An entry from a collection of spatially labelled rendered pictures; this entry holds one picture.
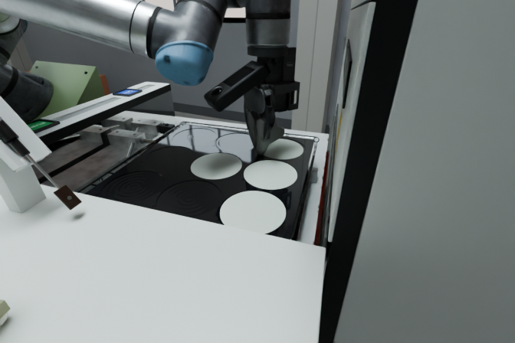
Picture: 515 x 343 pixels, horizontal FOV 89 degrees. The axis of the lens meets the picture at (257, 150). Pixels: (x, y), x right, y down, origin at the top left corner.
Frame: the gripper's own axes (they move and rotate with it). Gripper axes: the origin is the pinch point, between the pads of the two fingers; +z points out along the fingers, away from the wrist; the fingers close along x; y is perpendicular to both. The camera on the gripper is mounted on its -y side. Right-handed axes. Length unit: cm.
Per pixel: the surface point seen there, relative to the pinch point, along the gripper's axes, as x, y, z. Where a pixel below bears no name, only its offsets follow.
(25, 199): -6.8, -35.2, -6.6
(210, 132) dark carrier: 16.8, -3.5, 1.4
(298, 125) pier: 142, 136, 74
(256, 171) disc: -5.0, -3.4, 1.3
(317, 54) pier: 132, 143, 7
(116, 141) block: 25.0, -24.1, 2.0
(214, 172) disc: -1.3, -10.4, 1.3
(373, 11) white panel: -29.5, -10.3, -25.3
